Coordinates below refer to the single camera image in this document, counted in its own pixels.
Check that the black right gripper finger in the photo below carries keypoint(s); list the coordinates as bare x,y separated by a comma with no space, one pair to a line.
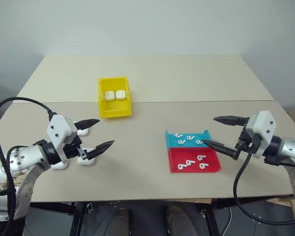
221,148
232,120

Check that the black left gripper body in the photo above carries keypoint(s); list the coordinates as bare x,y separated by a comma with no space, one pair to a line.
71,148

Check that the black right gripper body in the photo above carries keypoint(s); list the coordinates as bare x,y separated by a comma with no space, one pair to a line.
247,141

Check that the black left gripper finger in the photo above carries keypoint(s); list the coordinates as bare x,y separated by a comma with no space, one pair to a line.
87,123
100,148

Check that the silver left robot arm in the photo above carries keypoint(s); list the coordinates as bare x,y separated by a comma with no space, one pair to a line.
27,157

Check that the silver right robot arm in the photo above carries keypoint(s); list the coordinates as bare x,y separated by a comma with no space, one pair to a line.
291,147

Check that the white earbud case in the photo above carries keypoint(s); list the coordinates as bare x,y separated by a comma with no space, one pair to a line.
109,95
84,133
120,95
59,166
87,161

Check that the yellow plastic bin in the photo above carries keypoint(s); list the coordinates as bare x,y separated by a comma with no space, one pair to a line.
115,108

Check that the red plastic tray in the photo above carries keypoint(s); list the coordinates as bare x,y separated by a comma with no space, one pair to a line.
194,169

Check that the blue plastic tray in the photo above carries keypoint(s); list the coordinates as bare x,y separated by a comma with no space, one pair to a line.
172,141

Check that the dark rounded shape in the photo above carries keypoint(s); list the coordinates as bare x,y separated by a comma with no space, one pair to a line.
177,220
120,220

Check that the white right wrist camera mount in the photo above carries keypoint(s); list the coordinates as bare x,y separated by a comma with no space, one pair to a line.
264,127

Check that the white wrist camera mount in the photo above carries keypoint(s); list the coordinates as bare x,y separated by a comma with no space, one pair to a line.
60,129
264,127

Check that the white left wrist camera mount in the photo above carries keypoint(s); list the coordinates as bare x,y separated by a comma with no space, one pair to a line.
60,129

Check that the black metal table frame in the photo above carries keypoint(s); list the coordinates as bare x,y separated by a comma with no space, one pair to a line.
77,216

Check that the light wooden frame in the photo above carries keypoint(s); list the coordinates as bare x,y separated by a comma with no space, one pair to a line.
288,202

